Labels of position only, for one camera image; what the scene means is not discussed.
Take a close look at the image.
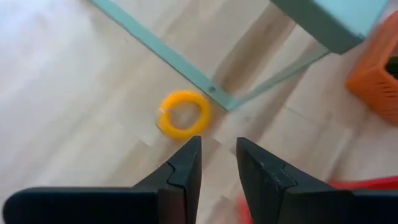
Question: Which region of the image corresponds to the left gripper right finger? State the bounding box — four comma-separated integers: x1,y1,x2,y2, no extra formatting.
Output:
236,137,398,224

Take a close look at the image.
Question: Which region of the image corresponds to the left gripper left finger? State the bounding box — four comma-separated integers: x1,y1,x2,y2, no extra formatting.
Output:
2,136,203,224

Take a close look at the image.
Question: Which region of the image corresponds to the red plastic basket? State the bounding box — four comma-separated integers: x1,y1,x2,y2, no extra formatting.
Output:
238,175,398,224

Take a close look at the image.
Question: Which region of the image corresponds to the orange plastic basket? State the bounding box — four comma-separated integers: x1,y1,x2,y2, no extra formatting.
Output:
345,11,398,125

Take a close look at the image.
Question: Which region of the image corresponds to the green perforated metal shelf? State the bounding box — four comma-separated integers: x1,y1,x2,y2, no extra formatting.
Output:
90,0,391,112

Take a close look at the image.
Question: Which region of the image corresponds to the yellow coil keychain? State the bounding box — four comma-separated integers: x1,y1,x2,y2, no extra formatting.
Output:
157,90,212,141

